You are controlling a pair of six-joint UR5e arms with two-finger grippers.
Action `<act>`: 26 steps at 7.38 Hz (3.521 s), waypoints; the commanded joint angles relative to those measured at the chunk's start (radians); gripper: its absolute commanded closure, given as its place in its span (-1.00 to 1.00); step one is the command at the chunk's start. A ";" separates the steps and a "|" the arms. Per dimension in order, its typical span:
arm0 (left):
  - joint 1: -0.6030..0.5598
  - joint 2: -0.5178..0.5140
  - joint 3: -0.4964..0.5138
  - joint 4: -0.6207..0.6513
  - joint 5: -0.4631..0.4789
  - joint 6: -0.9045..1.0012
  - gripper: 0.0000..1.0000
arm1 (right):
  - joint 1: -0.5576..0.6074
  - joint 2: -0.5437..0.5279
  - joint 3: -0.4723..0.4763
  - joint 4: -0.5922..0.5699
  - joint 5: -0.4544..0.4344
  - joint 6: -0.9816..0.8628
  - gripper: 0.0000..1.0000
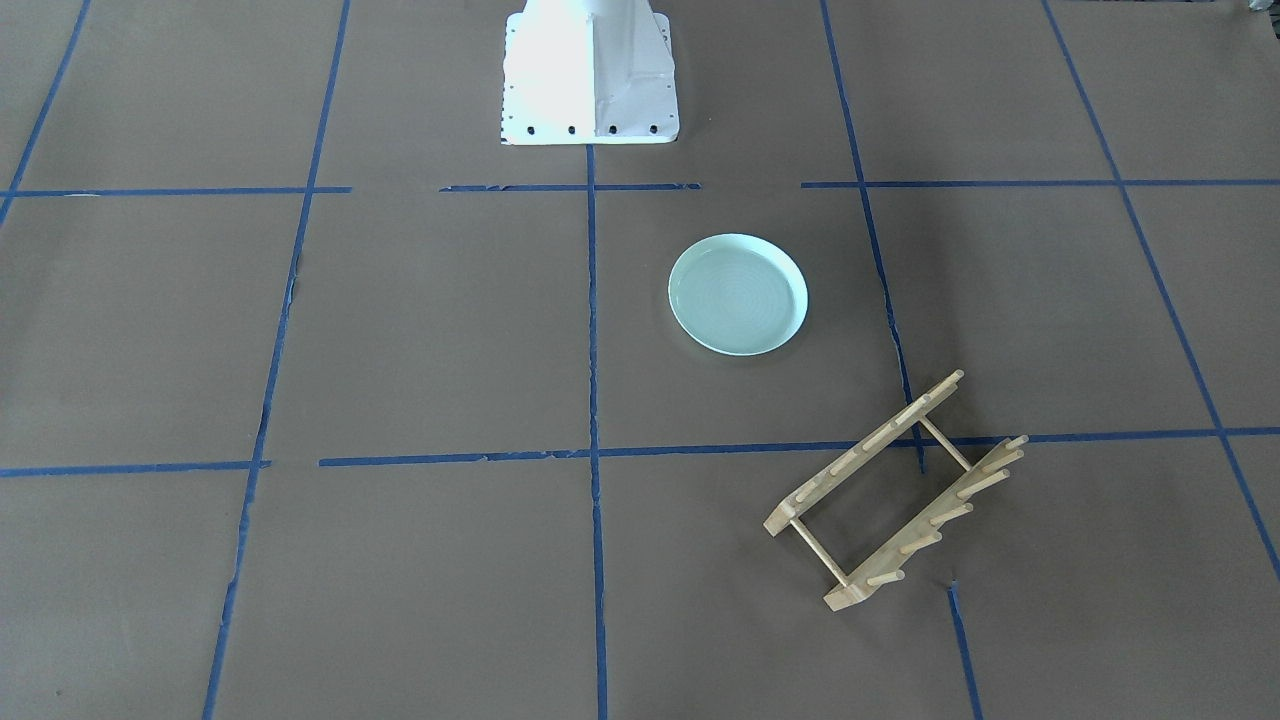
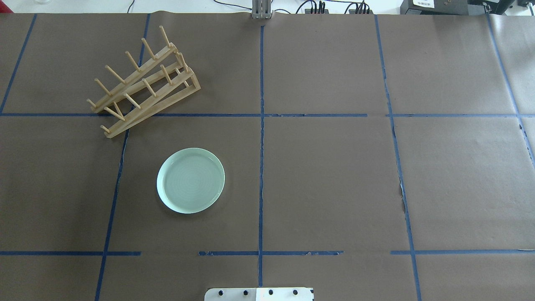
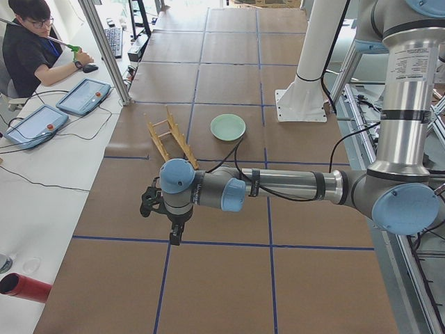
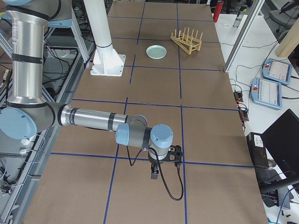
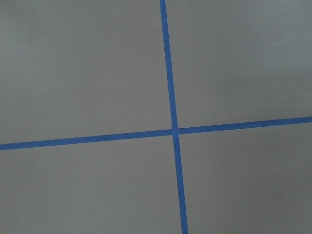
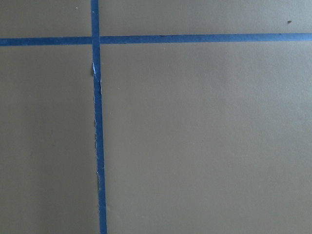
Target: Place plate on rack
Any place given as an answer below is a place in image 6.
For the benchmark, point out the blue tape line crosswise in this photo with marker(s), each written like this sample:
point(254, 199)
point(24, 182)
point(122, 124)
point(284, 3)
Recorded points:
point(146, 39)

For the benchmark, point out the blue tape line lengthwise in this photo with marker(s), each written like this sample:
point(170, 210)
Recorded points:
point(98, 116)

